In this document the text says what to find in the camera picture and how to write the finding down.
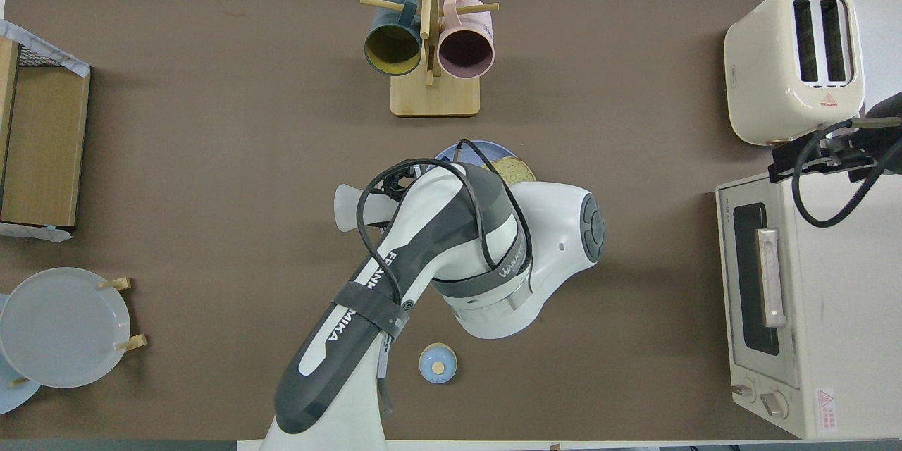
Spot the small blue seasoning shaker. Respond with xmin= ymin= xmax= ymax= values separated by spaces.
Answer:
xmin=419 ymin=342 xmax=458 ymax=385

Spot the black wire basket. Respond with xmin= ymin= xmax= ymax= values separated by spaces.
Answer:
xmin=16 ymin=46 xmax=58 ymax=68

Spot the pale blue plate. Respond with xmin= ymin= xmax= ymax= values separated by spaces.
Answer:
xmin=0 ymin=294 xmax=42 ymax=415
xmin=0 ymin=267 xmax=132 ymax=389

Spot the wooden plate rack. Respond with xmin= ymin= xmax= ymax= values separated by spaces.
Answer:
xmin=8 ymin=277 xmax=148 ymax=388

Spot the cream two-slot toaster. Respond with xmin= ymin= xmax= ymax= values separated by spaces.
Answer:
xmin=724 ymin=0 xmax=866 ymax=149

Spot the slice of toast bread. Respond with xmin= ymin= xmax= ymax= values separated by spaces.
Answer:
xmin=491 ymin=157 xmax=538 ymax=184

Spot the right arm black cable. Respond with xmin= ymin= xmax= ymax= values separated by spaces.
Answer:
xmin=791 ymin=120 xmax=902 ymax=228

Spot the white paper sheet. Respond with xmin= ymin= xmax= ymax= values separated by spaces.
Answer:
xmin=0 ymin=222 xmax=73 ymax=243

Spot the white toaster oven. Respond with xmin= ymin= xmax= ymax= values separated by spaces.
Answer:
xmin=715 ymin=168 xmax=902 ymax=440

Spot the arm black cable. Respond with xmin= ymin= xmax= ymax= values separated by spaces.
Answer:
xmin=356 ymin=139 xmax=533 ymax=293
xmin=791 ymin=120 xmax=902 ymax=228

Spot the brown table mat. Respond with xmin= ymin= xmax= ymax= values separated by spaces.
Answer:
xmin=0 ymin=0 xmax=869 ymax=441

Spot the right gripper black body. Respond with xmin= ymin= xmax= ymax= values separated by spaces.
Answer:
xmin=826 ymin=92 xmax=902 ymax=180

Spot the wooden mug tree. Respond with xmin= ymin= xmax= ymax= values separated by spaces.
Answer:
xmin=360 ymin=0 xmax=500 ymax=118

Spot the pink mug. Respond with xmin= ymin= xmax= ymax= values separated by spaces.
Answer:
xmin=437 ymin=0 xmax=495 ymax=80

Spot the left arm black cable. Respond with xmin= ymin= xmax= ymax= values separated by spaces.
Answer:
xmin=356 ymin=139 xmax=533 ymax=293

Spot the blue round plate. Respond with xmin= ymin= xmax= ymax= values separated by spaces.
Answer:
xmin=433 ymin=140 xmax=519 ymax=165

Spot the wooden shelf box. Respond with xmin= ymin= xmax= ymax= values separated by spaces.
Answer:
xmin=0 ymin=35 xmax=91 ymax=228

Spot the white squeeze bottle blue cap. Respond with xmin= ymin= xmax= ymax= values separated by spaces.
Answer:
xmin=333 ymin=183 xmax=400 ymax=234

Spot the dark teal mug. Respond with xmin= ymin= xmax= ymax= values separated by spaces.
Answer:
xmin=364 ymin=0 xmax=424 ymax=77

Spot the marble pattern cloth strip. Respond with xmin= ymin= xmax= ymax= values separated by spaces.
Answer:
xmin=0 ymin=19 xmax=91 ymax=78

